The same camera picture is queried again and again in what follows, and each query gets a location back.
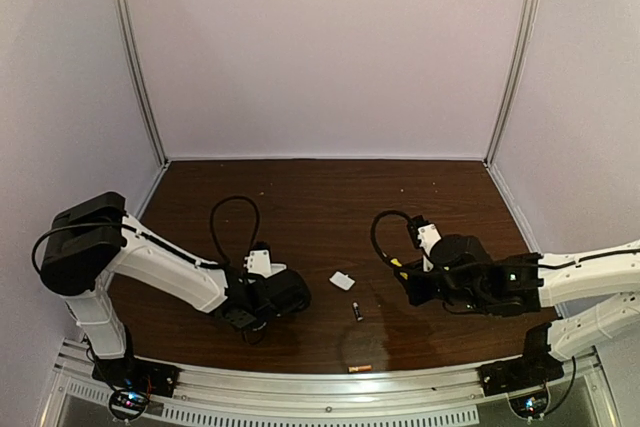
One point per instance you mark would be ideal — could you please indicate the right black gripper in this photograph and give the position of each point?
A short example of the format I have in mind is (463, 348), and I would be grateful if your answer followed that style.
(417, 289)

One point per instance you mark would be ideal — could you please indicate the left aluminium frame post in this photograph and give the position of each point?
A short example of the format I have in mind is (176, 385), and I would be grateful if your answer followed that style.
(135, 69)

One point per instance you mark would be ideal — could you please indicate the black battery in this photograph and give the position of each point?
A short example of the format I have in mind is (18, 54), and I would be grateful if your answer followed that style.
(356, 311)

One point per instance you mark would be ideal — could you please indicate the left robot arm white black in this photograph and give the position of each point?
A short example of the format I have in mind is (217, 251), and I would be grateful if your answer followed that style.
(92, 241)

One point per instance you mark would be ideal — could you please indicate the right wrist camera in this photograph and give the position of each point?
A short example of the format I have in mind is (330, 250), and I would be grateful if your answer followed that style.
(425, 236)

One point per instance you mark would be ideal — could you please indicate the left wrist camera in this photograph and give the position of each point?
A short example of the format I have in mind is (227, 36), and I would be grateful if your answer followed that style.
(258, 261)

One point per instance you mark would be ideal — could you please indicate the white battery cover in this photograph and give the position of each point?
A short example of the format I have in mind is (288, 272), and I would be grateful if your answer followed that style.
(342, 281)

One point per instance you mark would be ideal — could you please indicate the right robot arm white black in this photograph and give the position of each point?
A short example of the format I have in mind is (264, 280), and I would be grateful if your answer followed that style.
(457, 269)

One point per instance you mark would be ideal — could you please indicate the yellow handled screwdriver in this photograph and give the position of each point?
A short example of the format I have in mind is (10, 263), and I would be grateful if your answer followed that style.
(399, 269)

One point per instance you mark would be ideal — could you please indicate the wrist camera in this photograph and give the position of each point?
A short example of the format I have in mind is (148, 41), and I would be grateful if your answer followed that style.
(258, 261)
(425, 236)

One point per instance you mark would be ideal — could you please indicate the aluminium frame post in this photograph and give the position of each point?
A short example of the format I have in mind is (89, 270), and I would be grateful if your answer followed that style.
(528, 14)
(135, 69)

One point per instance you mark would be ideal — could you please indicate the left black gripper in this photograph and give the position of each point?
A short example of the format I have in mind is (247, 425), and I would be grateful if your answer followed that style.
(242, 319)

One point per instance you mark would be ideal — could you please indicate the front aluminium rail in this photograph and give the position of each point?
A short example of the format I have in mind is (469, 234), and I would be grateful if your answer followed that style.
(450, 396)

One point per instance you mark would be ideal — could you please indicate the right aluminium frame post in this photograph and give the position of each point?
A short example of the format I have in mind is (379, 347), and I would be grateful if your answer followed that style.
(528, 14)

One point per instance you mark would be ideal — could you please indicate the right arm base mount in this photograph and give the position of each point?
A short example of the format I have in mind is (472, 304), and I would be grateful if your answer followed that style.
(519, 373)

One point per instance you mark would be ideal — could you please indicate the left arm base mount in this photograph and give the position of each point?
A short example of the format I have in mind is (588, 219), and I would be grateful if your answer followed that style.
(143, 376)

